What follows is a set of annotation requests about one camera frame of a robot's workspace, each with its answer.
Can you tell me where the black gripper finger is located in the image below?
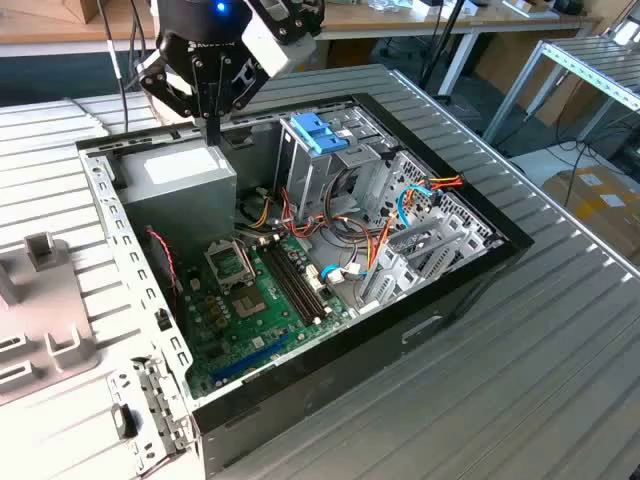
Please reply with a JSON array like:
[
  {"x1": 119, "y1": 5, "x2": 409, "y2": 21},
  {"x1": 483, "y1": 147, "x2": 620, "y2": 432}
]
[
  {"x1": 208, "y1": 53, "x2": 270, "y2": 147},
  {"x1": 138, "y1": 52, "x2": 214, "y2": 147}
]

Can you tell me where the long blue SATA wire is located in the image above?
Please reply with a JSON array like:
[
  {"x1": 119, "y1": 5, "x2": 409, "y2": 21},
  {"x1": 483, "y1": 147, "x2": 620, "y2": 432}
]
[{"x1": 396, "y1": 183, "x2": 435, "y2": 232}]

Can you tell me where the orange red power wire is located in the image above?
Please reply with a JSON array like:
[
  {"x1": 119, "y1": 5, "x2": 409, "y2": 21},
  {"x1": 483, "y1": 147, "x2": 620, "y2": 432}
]
[{"x1": 367, "y1": 173, "x2": 465, "y2": 274}]

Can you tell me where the metal disk bay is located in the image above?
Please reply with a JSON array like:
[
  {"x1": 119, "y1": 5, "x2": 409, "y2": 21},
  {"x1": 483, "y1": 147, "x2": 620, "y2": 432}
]
[{"x1": 357, "y1": 207, "x2": 504, "y2": 315}]

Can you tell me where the blue plastic drive latch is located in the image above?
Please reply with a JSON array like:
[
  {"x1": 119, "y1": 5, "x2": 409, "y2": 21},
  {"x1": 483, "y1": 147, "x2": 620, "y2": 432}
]
[{"x1": 288, "y1": 113, "x2": 351, "y2": 156}]

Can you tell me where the small cardboard box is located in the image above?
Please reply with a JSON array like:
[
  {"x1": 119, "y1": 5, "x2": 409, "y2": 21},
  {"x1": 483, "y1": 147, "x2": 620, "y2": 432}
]
[{"x1": 62, "y1": 0, "x2": 109, "y2": 24}]

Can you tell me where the metal optical drive cage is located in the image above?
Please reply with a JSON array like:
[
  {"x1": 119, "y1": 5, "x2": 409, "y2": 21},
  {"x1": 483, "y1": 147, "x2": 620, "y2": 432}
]
[{"x1": 273, "y1": 105, "x2": 396, "y2": 226}]

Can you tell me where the grey power supply unit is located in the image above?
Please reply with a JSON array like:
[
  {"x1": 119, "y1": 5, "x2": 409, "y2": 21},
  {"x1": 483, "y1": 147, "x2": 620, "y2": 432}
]
[{"x1": 115, "y1": 137, "x2": 239, "y2": 259}]

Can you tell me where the metal socket cover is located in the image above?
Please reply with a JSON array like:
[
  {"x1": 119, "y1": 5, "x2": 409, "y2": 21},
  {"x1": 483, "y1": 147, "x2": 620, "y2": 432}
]
[{"x1": 203, "y1": 238, "x2": 255, "y2": 295}]

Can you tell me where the black RAM slot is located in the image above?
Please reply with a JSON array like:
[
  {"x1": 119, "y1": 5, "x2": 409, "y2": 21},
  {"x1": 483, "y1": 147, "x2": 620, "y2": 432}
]
[
  {"x1": 277, "y1": 233, "x2": 337, "y2": 314},
  {"x1": 258, "y1": 239, "x2": 320, "y2": 326},
  {"x1": 264, "y1": 237, "x2": 325, "y2": 323},
  {"x1": 270, "y1": 235, "x2": 332, "y2": 317}
]

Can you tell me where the black tripod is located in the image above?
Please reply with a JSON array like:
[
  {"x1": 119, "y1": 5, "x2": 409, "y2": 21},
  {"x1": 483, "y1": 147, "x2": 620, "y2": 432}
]
[{"x1": 419, "y1": 0, "x2": 469, "y2": 99}]

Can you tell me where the CPU socket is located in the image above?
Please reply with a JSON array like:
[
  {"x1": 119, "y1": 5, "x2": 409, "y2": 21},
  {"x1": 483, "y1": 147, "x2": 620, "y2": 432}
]
[{"x1": 227, "y1": 283, "x2": 269, "y2": 322}]

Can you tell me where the grey parts rack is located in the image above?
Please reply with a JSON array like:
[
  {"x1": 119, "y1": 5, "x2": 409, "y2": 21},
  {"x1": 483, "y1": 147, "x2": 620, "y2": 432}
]
[{"x1": 0, "y1": 231, "x2": 100, "y2": 407}]

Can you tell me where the green motherboard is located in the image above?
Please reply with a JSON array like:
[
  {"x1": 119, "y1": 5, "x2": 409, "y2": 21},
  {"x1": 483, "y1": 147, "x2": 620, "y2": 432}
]
[{"x1": 182, "y1": 232, "x2": 359, "y2": 401}]

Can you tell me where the blue expansion slot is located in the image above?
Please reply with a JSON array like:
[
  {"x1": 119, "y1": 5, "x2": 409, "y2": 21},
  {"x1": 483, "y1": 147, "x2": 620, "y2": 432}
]
[{"x1": 209, "y1": 333, "x2": 291, "y2": 387}]

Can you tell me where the open black PC case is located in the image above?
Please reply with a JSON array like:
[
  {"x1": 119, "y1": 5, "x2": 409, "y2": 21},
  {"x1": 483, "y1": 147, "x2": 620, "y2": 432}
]
[{"x1": 74, "y1": 92, "x2": 535, "y2": 480}]

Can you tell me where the large brown cardboard sheet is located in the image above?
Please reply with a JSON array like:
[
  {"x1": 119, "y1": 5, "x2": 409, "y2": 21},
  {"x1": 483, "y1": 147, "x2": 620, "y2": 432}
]
[{"x1": 472, "y1": 34, "x2": 604, "y2": 129}]

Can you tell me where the aluminium slat table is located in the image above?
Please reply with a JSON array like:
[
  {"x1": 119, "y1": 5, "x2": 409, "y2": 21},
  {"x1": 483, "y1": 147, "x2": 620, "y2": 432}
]
[{"x1": 482, "y1": 37, "x2": 640, "y2": 146}]

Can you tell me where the labelled cardboard box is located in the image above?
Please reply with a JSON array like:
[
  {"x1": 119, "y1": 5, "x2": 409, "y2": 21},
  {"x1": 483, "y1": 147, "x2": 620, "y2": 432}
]
[{"x1": 542, "y1": 167, "x2": 640, "y2": 261}]

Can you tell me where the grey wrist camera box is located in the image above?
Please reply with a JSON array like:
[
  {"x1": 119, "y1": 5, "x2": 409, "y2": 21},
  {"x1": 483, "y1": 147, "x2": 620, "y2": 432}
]
[{"x1": 238, "y1": 19, "x2": 317, "y2": 80}]

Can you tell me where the black cable with silver plug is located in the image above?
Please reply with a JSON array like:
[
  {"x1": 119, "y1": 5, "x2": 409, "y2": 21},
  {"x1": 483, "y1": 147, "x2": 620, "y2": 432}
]
[{"x1": 97, "y1": 0, "x2": 132, "y2": 135}]

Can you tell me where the yellow orange wire bundle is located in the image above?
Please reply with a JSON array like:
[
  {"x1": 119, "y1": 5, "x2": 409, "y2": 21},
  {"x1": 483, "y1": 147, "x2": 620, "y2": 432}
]
[{"x1": 247, "y1": 192, "x2": 276, "y2": 230}]

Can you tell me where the orange black wire bundle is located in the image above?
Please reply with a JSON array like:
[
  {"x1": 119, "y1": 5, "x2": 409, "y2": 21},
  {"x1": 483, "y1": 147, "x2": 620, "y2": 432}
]
[{"x1": 279, "y1": 187, "x2": 374, "y2": 251}]

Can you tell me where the red black fan wire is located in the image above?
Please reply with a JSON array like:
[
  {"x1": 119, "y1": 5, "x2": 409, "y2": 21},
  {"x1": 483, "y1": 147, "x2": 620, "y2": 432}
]
[{"x1": 146, "y1": 227, "x2": 180, "y2": 301}]

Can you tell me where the blue wire with white plug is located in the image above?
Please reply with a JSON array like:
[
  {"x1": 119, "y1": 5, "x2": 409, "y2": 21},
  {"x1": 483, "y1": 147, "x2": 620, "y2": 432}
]
[{"x1": 319, "y1": 263, "x2": 362, "y2": 287}]

